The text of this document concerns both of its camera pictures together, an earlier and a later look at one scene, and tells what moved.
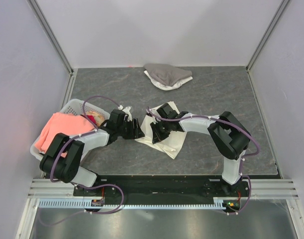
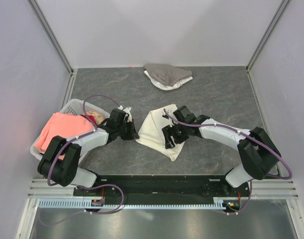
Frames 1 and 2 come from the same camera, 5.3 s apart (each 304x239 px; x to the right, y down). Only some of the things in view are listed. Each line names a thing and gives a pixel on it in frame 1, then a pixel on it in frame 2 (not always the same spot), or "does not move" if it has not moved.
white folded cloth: [167, 87] does not move
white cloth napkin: [171, 145] does not move
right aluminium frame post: [282, 5] does not move
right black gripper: [157, 136] to [167, 131]
